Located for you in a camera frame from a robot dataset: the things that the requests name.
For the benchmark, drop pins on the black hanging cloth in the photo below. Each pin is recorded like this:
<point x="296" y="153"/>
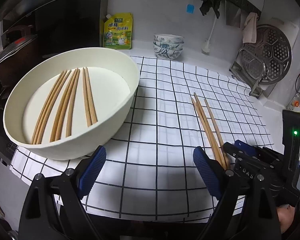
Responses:
<point x="210" y="4"/>

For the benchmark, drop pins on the steel dish rack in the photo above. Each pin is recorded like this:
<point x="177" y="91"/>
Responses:
<point x="249" y="69"/>

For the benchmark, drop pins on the yellow seasoning pouch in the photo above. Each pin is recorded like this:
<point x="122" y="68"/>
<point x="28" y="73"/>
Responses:
<point x="118" y="31"/>

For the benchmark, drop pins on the dark cooking pot with lid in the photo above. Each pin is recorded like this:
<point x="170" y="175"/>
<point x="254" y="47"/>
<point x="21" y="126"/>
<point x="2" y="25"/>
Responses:
<point x="20" y="55"/>

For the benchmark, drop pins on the top porcelain bowl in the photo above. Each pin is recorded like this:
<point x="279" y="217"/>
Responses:
<point x="168" y="38"/>

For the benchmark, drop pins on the porcelain bowl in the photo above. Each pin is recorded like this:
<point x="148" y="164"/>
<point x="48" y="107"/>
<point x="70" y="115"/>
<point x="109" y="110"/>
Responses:
<point x="164" y="53"/>
<point x="172" y="46"/>
<point x="168" y="38"/>

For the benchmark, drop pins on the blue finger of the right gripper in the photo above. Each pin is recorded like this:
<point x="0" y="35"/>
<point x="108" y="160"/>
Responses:
<point x="233" y="151"/>
<point x="249" y="150"/>

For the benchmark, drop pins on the blue silicone brush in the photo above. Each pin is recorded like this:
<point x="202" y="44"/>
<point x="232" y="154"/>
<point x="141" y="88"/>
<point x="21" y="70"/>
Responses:
<point x="190" y="8"/>

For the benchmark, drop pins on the middle porcelain bowl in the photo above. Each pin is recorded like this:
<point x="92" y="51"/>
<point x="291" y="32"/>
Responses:
<point x="172" y="46"/>

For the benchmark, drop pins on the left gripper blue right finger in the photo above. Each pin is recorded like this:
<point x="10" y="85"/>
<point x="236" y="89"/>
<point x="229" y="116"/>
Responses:
<point x="210" y="171"/>

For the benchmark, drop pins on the bottom porcelain bowl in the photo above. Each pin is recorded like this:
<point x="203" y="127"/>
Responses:
<point x="164" y="53"/>

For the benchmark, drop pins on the pink hanging towel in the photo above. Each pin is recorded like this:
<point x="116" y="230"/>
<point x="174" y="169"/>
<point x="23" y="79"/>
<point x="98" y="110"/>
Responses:
<point x="249" y="31"/>

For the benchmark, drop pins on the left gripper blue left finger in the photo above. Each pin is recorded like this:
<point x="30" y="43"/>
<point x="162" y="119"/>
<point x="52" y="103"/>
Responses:
<point x="89" y="169"/>

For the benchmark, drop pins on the black white grid mat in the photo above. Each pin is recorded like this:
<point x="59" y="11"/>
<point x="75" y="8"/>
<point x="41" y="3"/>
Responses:
<point x="149" y="173"/>

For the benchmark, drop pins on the cream oval basin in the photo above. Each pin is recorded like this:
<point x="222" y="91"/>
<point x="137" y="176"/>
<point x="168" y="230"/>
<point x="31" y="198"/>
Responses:
<point x="114" y="78"/>

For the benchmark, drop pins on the person right hand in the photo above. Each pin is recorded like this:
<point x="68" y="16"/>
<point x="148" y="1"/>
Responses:
<point x="286" y="216"/>

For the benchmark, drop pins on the round steel steamer tray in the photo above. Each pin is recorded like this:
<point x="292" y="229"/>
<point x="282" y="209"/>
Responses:
<point x="273" y="47"/>

